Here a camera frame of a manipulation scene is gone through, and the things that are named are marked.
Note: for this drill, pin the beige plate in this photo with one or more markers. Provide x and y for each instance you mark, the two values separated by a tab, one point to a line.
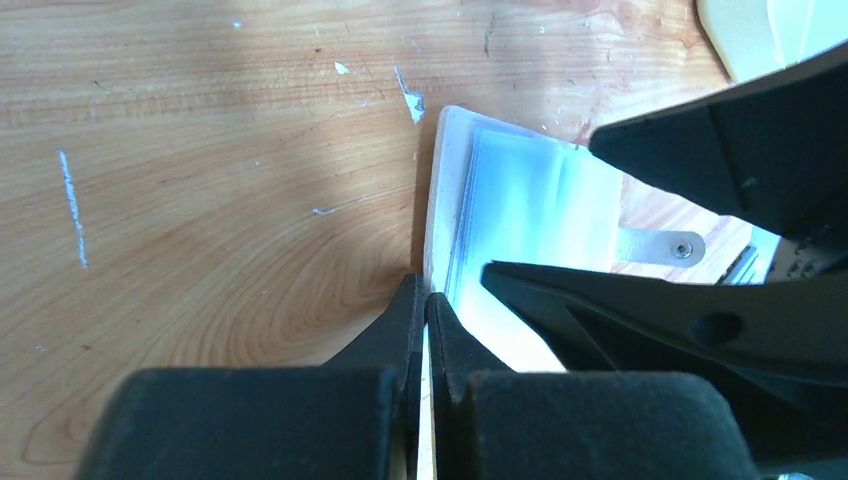
754	38

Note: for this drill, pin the white leather card holder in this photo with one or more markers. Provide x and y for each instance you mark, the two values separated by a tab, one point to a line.
500	192

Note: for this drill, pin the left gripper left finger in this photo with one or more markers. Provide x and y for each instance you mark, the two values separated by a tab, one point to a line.
356	416

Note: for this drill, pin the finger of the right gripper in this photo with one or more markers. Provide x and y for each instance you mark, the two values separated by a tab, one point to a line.
776	352
771	151

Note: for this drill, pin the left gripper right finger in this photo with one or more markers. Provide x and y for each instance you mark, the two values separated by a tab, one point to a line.
494	423

